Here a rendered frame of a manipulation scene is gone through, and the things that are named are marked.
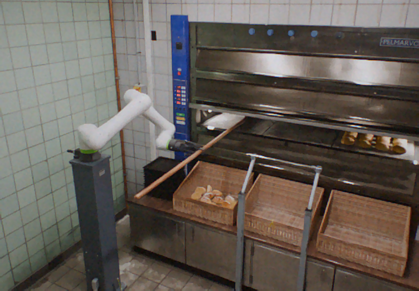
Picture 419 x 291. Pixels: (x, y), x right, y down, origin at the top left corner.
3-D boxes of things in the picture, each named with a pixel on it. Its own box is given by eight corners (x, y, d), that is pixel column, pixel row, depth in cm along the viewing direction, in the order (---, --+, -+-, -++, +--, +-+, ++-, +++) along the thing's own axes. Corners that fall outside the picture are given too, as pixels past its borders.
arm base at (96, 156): (62, 157, 262) (61, 149, 260) (77, 150, 275) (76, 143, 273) (91, 163, 252) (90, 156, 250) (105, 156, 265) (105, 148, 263)
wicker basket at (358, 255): (327, 218, 302) (331, 188, 293) (404, 238, 278) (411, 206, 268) (314, 252, 262) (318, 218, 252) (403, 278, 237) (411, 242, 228)
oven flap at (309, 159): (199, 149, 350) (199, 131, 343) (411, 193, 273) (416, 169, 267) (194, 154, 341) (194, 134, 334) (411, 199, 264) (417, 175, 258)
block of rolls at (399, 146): (350, 123, 346) (350, 118, 344) (407, 131, 326) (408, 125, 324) (339, 144, 295) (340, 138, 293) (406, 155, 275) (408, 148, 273)
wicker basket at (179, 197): (198, 186, 353) (198, 159, 344) (253, 199, 330) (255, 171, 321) (171, 210, 312) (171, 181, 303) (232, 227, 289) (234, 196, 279)
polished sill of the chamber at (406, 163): (199, 128, 342) (199, 124, 341) (418, 166, 266) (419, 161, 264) (196, 130, 337) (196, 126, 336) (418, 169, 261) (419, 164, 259)
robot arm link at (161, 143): (156, 151, 295) (150, 144, 286) (162, 138, 300) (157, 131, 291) (171, 154, 289) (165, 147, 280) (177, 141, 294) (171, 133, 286)
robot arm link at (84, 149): (85, 156, 249) (81, 129, 243) (77, 149, 261) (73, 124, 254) (103, 152, 256) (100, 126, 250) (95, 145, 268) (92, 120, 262)
